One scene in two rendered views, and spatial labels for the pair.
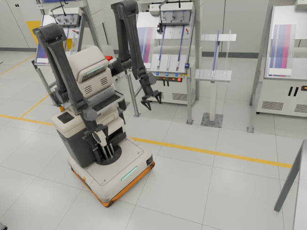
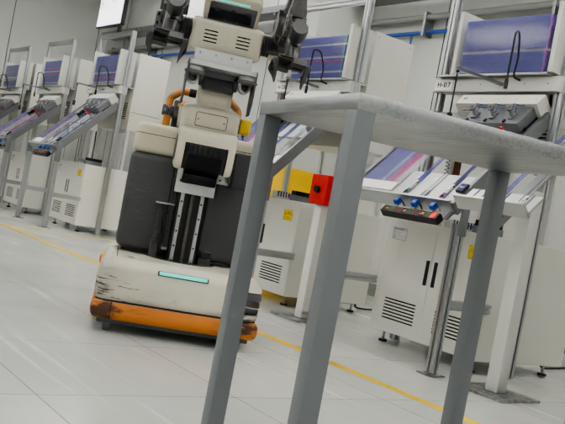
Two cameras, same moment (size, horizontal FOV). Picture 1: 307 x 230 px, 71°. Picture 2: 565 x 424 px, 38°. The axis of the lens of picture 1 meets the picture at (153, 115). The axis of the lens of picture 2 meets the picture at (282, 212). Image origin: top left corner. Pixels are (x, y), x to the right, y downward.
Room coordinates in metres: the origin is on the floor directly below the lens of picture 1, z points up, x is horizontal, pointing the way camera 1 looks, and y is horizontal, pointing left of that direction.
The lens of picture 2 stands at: (-1.30, -1.42, 0.58)
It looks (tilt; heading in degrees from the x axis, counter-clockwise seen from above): 0 degrees down; 28
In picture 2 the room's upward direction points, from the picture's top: 11 degrees clockwise
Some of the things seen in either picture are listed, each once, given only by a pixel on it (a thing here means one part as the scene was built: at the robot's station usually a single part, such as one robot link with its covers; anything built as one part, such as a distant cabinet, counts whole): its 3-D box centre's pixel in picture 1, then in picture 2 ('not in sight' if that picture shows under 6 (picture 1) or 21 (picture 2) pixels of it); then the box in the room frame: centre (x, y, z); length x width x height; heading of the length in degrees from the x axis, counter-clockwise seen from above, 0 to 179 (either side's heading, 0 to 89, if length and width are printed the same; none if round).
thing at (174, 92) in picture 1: (172, 75); (472, 296); (2.76, -0.37, 0.31); 0.70 x 0.65 x 0.62; 64
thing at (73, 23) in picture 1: (76, 55); (287, 193); (3.21, 1.00, 0.66); 1.01 x 0.73 x 1.31; 154
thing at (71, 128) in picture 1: (93, 127); (192, 186); (1.55, 0.57, 0.59); 0.55 x 0.34 x 0.83; 129
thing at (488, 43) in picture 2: not in sight; (512, 49); (2.62, -0.37, 1.52); 0.51 x 0.13 x 0.27; 64
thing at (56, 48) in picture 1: (66, 73); not in sight; (0.98, 0.38, 1.40); 0.11 x 0.06 x 0.43; 129
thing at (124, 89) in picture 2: not in sight; (108, 133); (4.77, 3.88, 0.95); 1.36 x 0.82 x 1.90; 154
